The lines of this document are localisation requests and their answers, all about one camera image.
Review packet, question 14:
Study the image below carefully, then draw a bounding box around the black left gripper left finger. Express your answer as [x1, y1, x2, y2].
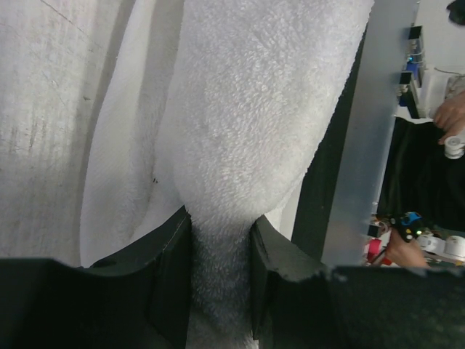
[1, 210, 191, 348]

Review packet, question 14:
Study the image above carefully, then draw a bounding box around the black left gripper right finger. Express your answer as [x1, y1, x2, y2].
[250, 217, 464, 348]

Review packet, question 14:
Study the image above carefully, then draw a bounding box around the white terry towel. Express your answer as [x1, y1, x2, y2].
[80, 1, 373, 348]

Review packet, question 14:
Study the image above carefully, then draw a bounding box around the black blue handheld controller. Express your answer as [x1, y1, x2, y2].
[389, 212, 426, 243]

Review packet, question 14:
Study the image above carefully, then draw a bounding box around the person in black shirt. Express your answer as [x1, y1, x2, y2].
[377, 0, 465, 270]

